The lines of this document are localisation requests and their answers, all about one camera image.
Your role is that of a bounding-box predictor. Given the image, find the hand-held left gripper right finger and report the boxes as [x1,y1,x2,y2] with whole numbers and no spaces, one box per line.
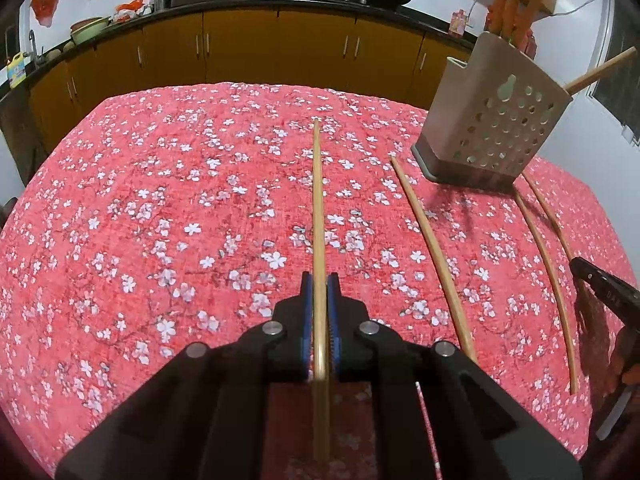
[326,272,583,480]

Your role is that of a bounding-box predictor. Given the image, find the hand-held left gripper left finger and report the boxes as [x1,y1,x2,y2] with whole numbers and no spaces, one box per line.
[55,271,316,480]

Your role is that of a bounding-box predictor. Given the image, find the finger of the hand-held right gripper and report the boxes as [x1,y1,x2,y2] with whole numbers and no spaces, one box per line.
[570,256,609,294]

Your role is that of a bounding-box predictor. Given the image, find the beige perforated utensil holder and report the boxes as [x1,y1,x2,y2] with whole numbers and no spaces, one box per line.
[411,31,573,192]

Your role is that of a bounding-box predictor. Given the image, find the red floral tablecloth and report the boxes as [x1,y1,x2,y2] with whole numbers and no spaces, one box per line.
[0,82,626,480]

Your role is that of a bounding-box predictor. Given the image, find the wooden base cabinets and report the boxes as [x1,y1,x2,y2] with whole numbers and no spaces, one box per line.
[27,7,476,156]

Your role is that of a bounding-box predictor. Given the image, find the orange plastic bag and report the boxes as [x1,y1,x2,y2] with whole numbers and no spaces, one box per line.
[114,0,151,23]

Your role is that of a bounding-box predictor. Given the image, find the green basin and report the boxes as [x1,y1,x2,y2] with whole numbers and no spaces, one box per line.
[70,16,111,46]

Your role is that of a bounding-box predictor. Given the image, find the yellow detergent bottle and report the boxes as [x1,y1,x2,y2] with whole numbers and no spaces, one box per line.
[6,50,27,90]

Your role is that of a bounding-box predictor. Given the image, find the hanging red plastic bag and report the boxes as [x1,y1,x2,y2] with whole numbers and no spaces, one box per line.
[30,0,63,28]

